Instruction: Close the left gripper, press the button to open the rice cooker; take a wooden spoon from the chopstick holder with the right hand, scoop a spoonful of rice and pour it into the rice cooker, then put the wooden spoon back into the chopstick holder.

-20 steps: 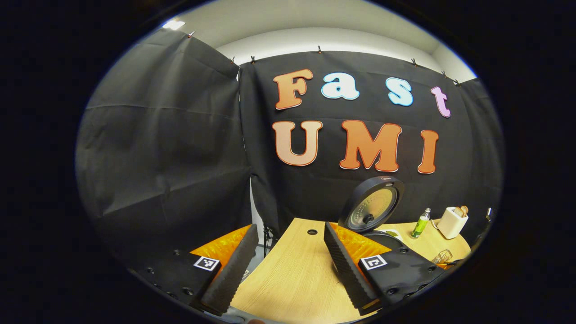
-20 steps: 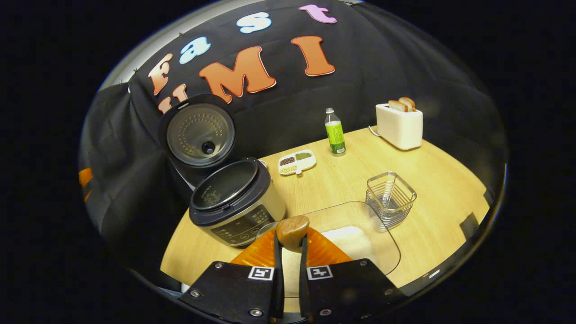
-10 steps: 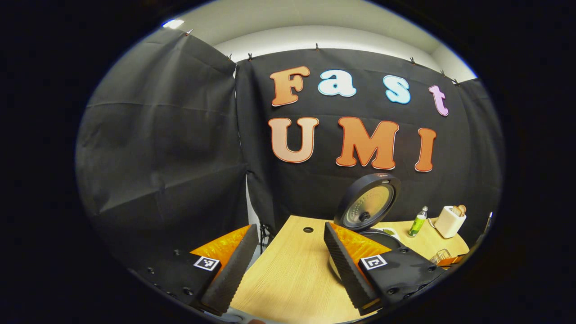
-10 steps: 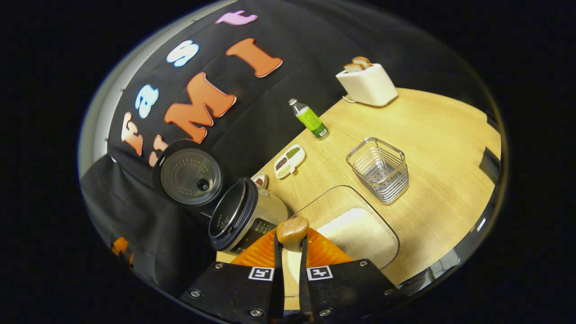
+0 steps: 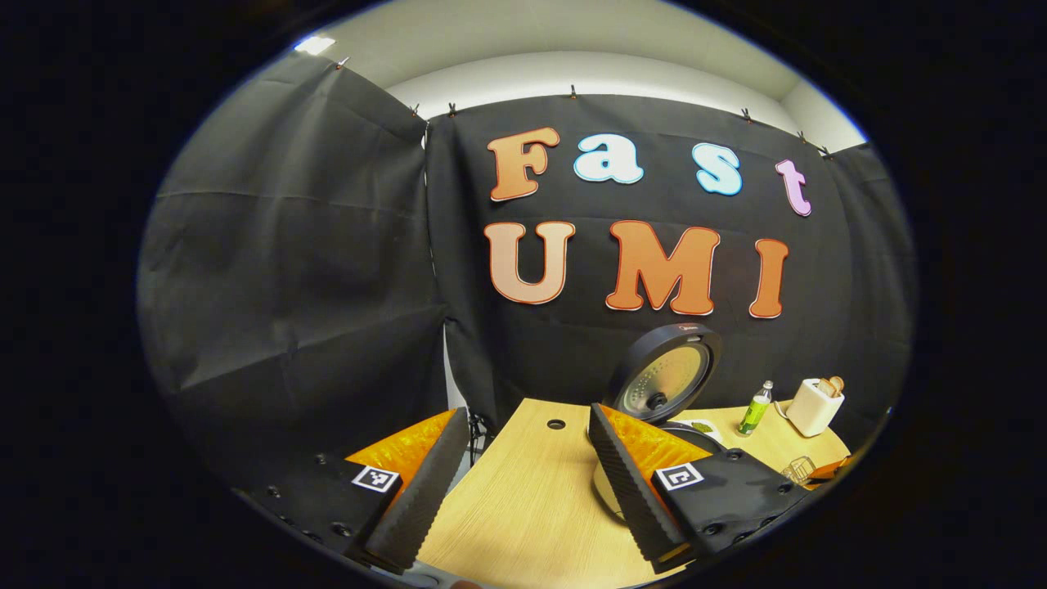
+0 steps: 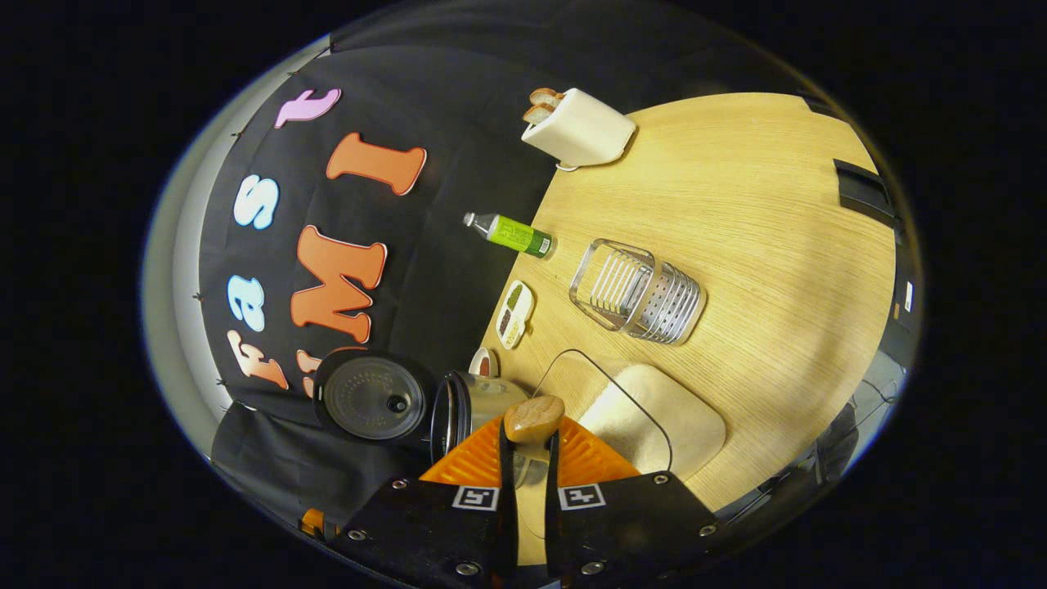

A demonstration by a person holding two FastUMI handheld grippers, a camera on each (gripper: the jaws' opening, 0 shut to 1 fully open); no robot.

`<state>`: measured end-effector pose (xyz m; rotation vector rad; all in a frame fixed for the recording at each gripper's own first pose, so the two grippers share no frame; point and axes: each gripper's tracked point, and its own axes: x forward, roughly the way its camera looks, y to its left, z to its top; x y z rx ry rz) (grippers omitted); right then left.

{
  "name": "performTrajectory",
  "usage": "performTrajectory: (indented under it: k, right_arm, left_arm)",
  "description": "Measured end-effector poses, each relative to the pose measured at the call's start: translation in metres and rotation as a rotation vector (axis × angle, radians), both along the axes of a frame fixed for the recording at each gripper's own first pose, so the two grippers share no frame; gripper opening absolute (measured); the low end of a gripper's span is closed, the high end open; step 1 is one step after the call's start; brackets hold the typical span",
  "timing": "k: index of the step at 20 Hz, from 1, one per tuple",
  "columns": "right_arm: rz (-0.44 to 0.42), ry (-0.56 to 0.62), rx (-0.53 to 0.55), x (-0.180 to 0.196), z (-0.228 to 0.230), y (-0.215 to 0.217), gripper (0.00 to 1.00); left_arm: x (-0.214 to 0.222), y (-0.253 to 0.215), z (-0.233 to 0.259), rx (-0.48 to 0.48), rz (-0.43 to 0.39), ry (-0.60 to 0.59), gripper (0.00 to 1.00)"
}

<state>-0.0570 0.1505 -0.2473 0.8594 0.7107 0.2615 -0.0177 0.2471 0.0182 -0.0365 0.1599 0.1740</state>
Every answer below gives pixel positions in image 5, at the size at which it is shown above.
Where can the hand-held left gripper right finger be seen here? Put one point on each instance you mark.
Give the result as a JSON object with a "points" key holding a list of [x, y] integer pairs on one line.
{"points": [[634, 491]]}

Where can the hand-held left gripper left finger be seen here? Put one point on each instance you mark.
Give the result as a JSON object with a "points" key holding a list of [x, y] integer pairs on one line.
{"points": [[421, 491]]}

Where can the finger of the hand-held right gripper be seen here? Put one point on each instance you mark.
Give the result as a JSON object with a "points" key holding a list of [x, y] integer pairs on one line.
{"points": [[830, 469]]}

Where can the black rice cooker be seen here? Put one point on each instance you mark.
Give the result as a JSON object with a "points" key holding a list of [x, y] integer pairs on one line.
{"points": [[662, 376]]}

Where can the white toaster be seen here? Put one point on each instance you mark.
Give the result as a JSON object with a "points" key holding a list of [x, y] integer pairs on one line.
{"points": [[810, 413]]}

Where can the white divided bean dish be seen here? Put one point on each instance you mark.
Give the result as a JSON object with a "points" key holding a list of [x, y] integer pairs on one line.
{"points": [[702, 426]]}

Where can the green drink bottle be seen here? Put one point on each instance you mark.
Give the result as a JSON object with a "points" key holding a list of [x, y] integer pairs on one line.
{"points": [[755, 409]]}

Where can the black backdrop cloth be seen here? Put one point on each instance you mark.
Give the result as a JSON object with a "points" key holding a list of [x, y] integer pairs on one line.
{"points": [[286, 245]]}

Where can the ceiling light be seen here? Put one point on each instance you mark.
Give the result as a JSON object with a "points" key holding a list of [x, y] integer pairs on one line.
{"points": [[315, 45]]}

